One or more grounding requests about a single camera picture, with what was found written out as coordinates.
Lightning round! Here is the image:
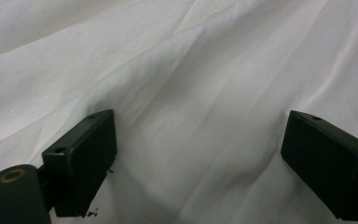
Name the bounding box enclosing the white ruffled skirt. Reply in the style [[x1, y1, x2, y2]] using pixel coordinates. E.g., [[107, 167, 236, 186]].
[[0, 0, 358, 224]]

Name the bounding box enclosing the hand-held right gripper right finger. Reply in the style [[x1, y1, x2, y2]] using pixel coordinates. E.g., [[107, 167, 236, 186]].
[[280, 109, 358, 222]]

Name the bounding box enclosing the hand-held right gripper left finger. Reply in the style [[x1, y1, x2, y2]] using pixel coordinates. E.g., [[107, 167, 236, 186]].
[[41, 108, 118, 218]]

